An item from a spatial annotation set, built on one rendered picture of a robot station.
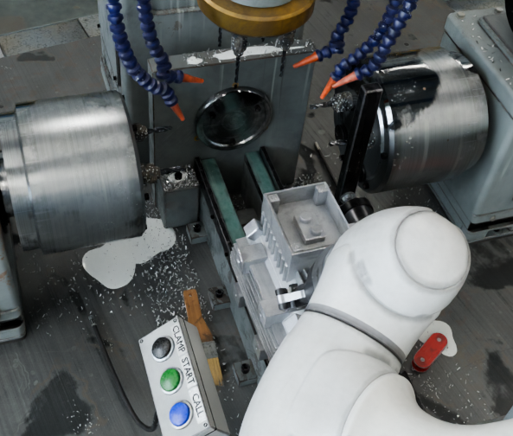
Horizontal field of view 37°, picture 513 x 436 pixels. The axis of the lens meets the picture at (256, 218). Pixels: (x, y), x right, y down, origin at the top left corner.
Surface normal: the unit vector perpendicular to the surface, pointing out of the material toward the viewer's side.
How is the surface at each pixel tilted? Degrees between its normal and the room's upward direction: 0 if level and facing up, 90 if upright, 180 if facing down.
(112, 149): 32
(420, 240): 22
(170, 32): 90
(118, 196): 66
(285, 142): 90
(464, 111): 47
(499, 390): 0
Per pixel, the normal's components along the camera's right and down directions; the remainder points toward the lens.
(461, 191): -0.95, 0.18
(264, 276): 0.08, -0.66
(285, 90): 0.30, 0.73
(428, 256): 0.17, -0.20
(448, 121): 0.29, 0.15
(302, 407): -0.40, -0.47
